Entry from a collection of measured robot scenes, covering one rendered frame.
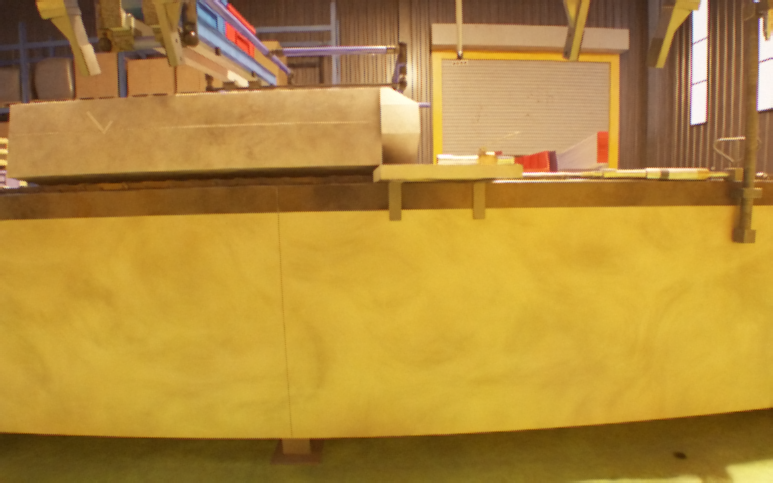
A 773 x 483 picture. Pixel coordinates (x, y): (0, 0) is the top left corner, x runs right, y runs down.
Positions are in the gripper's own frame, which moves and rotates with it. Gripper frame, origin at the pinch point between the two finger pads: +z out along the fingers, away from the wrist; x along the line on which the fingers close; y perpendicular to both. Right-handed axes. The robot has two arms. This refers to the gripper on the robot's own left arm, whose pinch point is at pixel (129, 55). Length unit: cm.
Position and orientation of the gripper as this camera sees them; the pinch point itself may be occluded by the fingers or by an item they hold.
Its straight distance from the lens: 69.5
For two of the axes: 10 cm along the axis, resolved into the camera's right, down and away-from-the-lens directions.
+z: 0.5, 8.5, 5.2
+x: -10.0, 0.6, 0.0
